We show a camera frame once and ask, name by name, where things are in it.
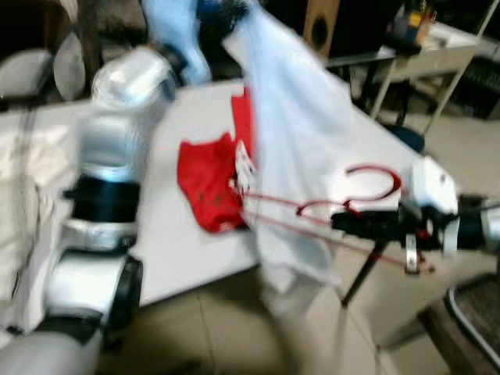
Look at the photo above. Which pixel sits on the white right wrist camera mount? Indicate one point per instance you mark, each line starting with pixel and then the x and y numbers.
pixel 431 187

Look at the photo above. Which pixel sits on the red plastic clothes hanger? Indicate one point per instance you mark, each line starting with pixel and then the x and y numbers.
pixel 398 187

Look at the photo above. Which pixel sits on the grey chair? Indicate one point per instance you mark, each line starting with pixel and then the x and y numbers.
pixel 31 74

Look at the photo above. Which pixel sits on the blue round stool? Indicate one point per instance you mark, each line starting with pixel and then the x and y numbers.
pixel 408 139

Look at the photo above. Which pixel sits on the wooden loudspeaker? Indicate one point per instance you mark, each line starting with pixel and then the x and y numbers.
pixel 320 27

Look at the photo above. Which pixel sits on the cream cloth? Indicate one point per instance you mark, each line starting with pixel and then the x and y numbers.
pixel 19 211

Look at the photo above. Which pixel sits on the white shirt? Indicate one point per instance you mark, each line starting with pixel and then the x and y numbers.
pixel 297 141

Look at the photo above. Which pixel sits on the black metal table leg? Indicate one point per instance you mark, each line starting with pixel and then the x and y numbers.
pixel 363 275

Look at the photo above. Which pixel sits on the white desk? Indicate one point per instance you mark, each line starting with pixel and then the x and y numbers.
pixel 445 55

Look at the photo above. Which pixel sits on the black grille panel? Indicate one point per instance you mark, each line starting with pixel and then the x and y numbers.
pixel 476 86

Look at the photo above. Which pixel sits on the black desktop organiser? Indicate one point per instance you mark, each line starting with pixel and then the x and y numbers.
pixel 410 35

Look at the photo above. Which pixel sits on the metal frame chair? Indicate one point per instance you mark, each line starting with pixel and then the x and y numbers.
pixel 461 336

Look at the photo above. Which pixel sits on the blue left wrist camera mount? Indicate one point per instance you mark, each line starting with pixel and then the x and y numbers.
pixel 176 31

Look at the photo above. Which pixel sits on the red shirt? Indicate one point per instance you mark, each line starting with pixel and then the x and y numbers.
pixel 205 183

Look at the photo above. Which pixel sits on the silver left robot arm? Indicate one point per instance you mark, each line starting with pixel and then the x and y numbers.
pixel 117 141

